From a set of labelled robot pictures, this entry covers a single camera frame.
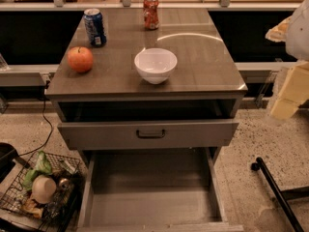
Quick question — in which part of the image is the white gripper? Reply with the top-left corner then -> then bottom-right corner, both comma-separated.
266,0 -> 309,120

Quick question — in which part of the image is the white bowl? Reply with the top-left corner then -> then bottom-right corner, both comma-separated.
134,48 -> 178,84

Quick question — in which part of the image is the red coke can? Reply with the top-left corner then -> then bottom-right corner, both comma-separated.
143,0 -> 159,30

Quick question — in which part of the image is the blue pepsi can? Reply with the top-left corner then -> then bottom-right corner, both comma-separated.
83,8 -> 107,46

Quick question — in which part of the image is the black chair leg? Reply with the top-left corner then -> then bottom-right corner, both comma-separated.
251,157 -> 309,232

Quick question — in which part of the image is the grey top drawer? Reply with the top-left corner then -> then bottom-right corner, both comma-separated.
58,119 -> 239,151

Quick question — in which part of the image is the grey drawer cabinet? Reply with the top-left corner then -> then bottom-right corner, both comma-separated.
47,8 -> 246,232

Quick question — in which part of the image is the grey open bottom drawer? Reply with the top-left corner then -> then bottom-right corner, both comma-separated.
77,148 -> 244,232

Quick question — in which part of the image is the red apple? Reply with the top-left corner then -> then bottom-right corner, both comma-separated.
68,46 -> 94,73

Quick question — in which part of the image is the green chip bag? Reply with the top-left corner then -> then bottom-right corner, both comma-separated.
22,151 -> 52,191

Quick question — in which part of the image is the beige cup in basket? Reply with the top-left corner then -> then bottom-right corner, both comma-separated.
32,175 -> 57,204

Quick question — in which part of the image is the black drawer handle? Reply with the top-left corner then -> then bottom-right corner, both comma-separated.
136,130 -> 165,139

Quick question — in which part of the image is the black power cable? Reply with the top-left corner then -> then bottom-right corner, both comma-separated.
17,75 -> 55,158

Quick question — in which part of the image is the black wire basket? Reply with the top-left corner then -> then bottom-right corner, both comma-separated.
1,151 -> 83,232

